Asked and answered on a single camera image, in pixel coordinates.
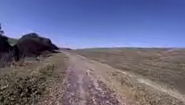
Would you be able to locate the dry grass hillside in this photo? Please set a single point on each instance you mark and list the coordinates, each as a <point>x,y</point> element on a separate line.
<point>152,65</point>

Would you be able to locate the brown gravel dirt path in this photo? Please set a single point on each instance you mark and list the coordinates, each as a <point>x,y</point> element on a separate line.
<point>79,90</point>

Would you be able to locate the green grass field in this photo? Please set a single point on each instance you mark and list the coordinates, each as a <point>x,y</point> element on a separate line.
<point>12,86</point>

